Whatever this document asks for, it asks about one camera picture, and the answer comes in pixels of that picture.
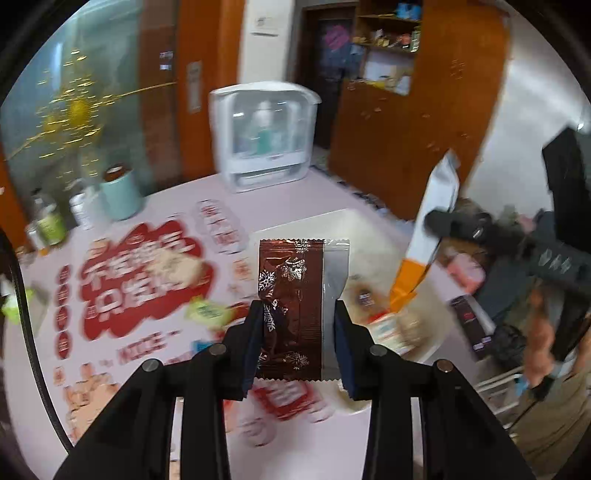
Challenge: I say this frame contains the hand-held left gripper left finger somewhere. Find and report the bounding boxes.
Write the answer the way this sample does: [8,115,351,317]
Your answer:
[53,300,264,480]

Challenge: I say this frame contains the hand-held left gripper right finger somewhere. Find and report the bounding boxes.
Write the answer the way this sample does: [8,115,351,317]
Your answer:
[333,299,539,480]

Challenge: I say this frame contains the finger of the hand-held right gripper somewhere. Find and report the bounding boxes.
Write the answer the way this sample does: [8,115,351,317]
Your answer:
[424,209,497,243]

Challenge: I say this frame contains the white and orange snack packet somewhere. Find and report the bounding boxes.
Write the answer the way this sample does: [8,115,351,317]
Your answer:
[389,148,462,315]

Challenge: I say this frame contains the brown snowflake snack packet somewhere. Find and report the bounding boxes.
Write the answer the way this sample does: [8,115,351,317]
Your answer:
[255,237,352,381]

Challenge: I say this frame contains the white plastic tray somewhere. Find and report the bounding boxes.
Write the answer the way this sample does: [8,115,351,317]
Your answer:
[249,208,458,416]

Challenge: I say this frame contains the person's right hand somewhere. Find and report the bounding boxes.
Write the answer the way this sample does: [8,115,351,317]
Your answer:
[522,286,566,391]

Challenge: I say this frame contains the pink item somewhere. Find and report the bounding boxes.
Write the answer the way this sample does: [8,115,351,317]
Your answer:
[443,251,488,296]

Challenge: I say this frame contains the blue snack packet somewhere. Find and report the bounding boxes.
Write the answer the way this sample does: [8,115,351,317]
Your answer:
[191,339,227,356]

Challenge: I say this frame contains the yellow-green snack packet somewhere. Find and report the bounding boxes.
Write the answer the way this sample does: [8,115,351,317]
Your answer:
[185,298,234,328]

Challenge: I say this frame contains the red snack packet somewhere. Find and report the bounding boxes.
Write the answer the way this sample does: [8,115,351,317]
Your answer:
[224,381,331,423]

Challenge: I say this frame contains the brown round snack packet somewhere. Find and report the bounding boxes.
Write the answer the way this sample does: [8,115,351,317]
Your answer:
[346,277,393,319]

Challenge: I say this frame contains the beige cracker packet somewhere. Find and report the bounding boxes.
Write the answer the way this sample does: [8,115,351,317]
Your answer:
[369,305,444,356]

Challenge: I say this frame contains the brown wooden cabinet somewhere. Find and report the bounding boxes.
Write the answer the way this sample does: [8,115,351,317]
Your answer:
[330,0,509,222]

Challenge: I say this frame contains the dark red box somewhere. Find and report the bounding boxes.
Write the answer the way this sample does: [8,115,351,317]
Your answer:
[450,295,497,361]

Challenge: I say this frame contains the red printed tablecloth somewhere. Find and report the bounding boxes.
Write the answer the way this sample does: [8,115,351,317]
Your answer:
[0,166,458,480]

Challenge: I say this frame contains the person's khaki trousers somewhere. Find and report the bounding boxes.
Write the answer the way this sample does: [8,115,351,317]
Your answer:
[508,360,591,480]

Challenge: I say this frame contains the white cabinet with clear door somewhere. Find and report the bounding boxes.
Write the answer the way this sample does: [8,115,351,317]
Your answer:
[208,82,323,195]

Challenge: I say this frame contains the dark door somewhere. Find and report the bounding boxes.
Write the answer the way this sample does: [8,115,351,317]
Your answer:
[295,4,361,151]

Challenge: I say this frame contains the mint green canister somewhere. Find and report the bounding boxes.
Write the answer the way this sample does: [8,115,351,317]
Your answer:
[99,162,145,221]

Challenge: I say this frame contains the white plastic bottle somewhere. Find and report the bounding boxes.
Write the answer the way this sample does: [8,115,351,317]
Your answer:
[68,185,107,232]

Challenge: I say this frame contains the clear bottle with green label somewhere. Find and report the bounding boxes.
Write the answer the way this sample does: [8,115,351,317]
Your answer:
[30,187,70,247]

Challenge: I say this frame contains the small orange bottle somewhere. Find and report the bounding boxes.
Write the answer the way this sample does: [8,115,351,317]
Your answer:
[23,222,47,257]

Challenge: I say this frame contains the glass panel with gold decoration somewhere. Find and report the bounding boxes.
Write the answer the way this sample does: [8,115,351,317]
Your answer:
[0,23,181,199]

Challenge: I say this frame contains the white wire rack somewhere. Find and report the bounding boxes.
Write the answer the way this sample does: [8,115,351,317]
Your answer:
[473,369,532,430]

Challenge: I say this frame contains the orange wooden door frame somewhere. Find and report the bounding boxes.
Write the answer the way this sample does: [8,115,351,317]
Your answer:
[178,0,245,181]

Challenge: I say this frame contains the white wall panel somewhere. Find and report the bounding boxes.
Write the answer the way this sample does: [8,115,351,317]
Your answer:
[250,11,282,38]

